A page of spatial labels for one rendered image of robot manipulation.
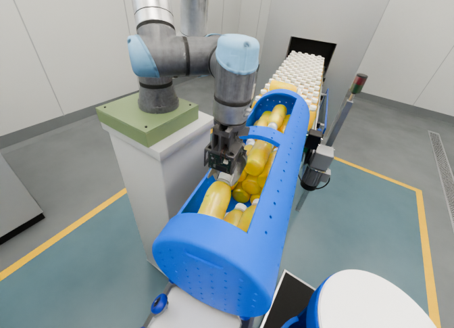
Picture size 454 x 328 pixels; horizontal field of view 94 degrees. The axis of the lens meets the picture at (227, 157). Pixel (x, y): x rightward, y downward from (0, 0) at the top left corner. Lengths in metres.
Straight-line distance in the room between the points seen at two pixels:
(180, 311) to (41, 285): 1.40
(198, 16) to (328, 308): 0.83
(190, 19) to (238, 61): 0.39
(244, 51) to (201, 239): 0.33
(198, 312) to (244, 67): 0.60
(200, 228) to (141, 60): 0.33
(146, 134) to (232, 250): 0.47
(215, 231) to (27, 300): 1.66
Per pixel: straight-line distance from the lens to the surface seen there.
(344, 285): 0.69
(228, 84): 0.40
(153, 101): 0.81
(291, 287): 1.63
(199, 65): 0.47
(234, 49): 0.38
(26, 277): 2.06
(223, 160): 0.46
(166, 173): 0.83
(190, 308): 0.69
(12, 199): 2.07
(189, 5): 0.74
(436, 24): 5.17
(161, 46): 0.46
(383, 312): 0.72
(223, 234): 0.42
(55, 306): 1.88
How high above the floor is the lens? 1.60
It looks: 39 degrees down
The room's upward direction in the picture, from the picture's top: 7 degrees clockwise
